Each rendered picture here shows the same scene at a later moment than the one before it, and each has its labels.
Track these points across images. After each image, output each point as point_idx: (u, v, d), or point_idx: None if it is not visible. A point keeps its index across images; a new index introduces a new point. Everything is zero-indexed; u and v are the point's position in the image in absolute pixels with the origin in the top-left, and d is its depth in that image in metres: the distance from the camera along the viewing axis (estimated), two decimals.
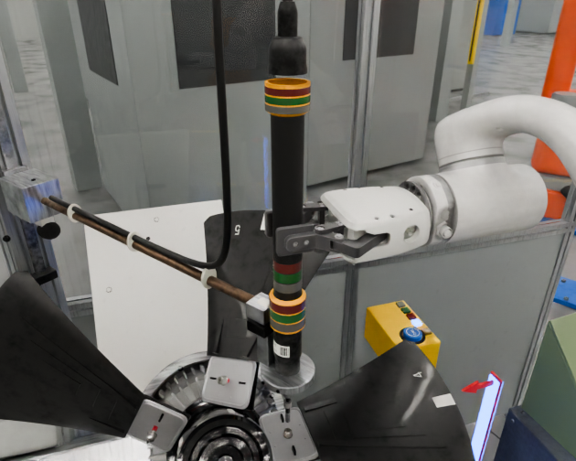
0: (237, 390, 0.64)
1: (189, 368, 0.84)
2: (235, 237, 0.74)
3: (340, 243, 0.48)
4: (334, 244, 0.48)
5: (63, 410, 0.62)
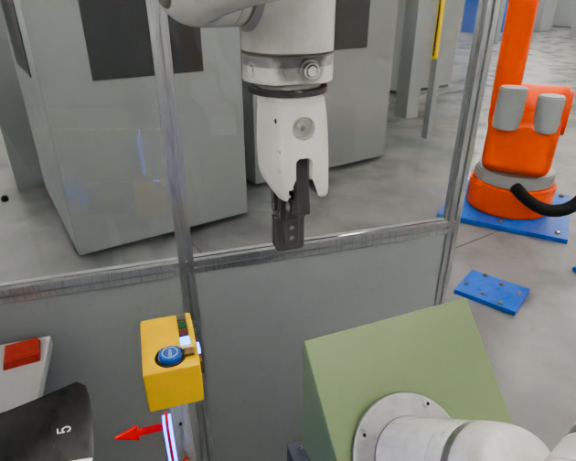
0: None
1: None
2: (52, 431, 0.58)
3: (293, 212, 0.47)
4: (294, 210, 0.48)
5: None
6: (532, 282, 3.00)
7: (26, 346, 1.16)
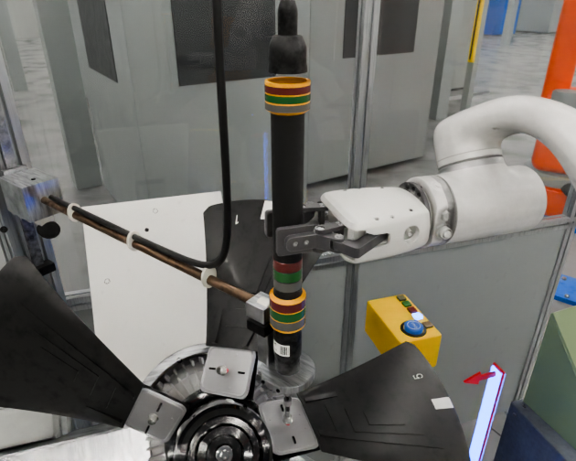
0: (285, 437, 0.63)
1: (188, 359, 0.83)
2: (410, 377, 0.74)
3: (340, 243, 0.48)
4: (334, 244, 0.48)
5: None
6: None
7: None
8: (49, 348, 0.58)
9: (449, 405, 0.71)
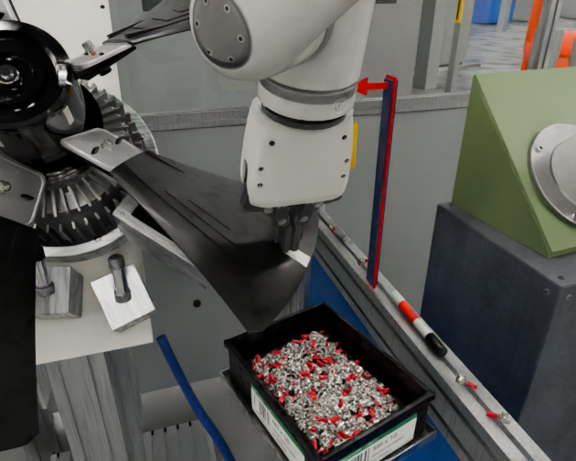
0: (88, 146, 0.50)
1: None
2: None
3: (323, 203, 0.49)
4: (314, 203, 0.50)
5: (164, 8, 0.60)
6: None
7: None
8: None
9: (302, 262, 0.52)
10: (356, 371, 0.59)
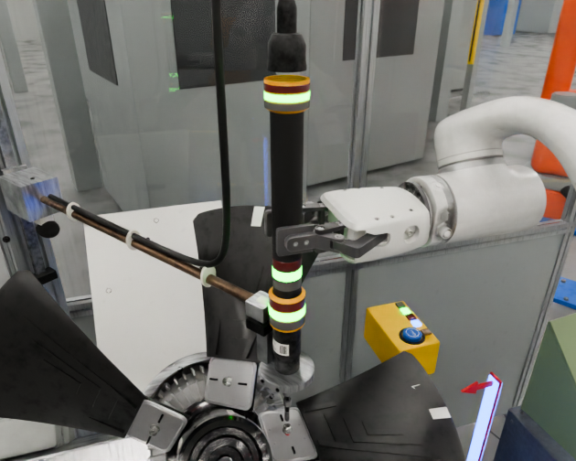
0: None
1: (189, 368, 0.84)
2: None
3: (340, 243, 0.48)
4: (334, 244, 0.48)
5: (355, 400, 0.72)
6: None
7: None
8: (264, 273, 0.67)
9: None
10: None
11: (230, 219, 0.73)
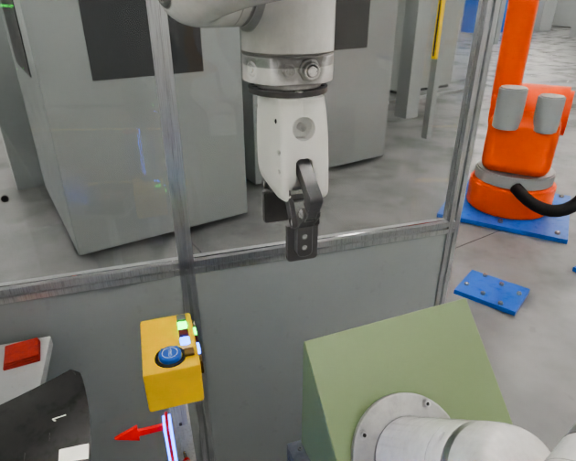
0: None
1: None
2: None
3: (308, 215, 0.42)
4: (310, 219, 0.43)
5: None
6: (532, 282, 3.00)
7: (26, 346, 1.16)
8: None
9: None
10: None
11: None
